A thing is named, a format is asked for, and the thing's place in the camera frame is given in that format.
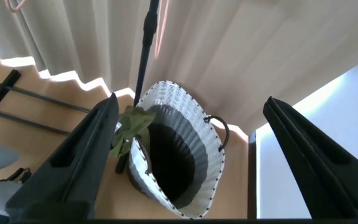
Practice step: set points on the green garment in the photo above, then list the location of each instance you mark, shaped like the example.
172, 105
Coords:
132, 124

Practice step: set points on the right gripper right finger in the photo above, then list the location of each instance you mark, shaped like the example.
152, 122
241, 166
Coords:
328, 177

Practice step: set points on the white laundry basket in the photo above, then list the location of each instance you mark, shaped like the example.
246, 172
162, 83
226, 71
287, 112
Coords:
204, 168

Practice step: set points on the black clothes rack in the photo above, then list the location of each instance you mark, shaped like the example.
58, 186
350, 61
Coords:
148, 31

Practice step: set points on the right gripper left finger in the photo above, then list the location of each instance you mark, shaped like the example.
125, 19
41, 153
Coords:
73, 174

